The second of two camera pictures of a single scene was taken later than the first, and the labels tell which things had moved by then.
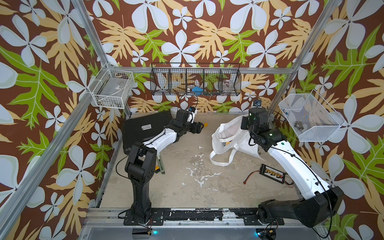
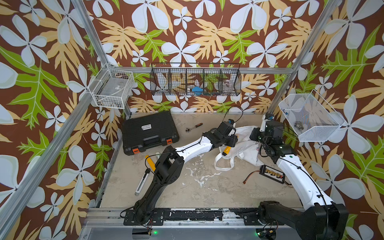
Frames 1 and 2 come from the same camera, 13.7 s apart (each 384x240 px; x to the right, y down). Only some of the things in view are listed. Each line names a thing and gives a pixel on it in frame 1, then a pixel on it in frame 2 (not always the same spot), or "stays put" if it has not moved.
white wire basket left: (111, 88) stays put
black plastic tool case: (137, 129) stays put
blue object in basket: (197, 90) stays put
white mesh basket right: (311, 118) stays put
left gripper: (197, 129) to (233, 140)
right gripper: (245, 120) to (256, 132)
